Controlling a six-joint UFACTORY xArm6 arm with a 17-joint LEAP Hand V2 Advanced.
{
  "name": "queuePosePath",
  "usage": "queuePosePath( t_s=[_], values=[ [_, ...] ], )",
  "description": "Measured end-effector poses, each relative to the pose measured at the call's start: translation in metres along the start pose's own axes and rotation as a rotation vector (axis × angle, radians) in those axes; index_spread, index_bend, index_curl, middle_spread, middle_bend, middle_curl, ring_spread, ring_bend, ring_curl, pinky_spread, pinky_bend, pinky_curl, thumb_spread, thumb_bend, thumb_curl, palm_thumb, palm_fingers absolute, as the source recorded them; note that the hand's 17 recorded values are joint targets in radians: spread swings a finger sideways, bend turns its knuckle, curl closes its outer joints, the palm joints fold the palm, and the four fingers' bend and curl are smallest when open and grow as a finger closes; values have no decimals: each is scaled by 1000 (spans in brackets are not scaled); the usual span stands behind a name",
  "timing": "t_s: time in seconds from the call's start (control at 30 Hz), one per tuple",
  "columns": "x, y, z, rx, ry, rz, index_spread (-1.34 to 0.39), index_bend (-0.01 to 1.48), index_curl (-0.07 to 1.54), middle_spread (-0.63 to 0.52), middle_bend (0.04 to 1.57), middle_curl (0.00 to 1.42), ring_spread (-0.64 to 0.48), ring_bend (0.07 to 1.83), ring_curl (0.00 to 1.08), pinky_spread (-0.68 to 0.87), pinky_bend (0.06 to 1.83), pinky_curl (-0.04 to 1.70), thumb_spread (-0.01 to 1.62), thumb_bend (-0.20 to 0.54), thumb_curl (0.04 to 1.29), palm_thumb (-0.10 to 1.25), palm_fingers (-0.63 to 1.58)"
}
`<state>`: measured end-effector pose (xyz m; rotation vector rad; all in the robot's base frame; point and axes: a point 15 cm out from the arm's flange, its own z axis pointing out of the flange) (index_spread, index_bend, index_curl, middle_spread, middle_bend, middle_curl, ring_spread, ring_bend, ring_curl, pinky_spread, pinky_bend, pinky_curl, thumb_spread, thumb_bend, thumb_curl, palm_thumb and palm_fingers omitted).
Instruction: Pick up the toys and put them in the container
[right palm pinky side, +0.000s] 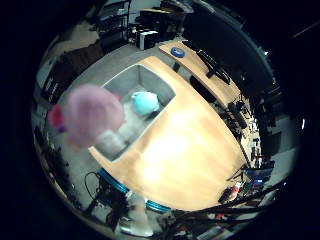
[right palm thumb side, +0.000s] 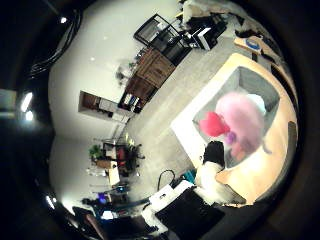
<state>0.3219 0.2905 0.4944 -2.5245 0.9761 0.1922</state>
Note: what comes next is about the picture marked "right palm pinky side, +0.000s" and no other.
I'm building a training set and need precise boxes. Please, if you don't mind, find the monitor with blue screen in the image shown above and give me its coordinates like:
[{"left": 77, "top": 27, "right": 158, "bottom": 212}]
[{"left": 244, "top": 166, "right": 275, "bottom": 188}]

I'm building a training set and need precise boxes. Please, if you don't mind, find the small black box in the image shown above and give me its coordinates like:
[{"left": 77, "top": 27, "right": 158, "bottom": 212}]
[{"left": 218, "top": 186, "right": 236, "bottom": 205}]

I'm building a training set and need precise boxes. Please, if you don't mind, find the grey white plush toy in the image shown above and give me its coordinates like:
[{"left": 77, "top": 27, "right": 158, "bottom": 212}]
[{"left": 94, "top": 101, "right": 148, "bottom": 154}]

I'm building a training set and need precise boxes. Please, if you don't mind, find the blue tape roll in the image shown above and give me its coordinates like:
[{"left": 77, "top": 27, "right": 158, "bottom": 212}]
[{"left": 170, "top": 46, "right": 186, "bottom": 58}]

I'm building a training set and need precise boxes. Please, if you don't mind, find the teal plush toy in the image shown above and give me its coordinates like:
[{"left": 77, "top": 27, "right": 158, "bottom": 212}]
[{"left": 130, "top": 91, "right": 161, "bottom": 117}]

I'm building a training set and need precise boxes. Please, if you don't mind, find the purple plush toy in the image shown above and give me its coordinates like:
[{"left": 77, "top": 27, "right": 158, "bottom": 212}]
[{"left": 48, "top": 83, "right": 127, "bottom": 149}]

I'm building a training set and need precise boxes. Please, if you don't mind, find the wooden side desk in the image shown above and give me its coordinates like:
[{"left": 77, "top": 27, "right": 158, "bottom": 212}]
[{"left": 159, "top": 40, "right": 264, "bottom": 168}]

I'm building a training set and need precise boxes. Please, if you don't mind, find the black cable bundle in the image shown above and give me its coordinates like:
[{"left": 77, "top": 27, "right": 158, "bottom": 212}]
[{"left": 166, "top": 181, "right": 288, "bottom": 231}]

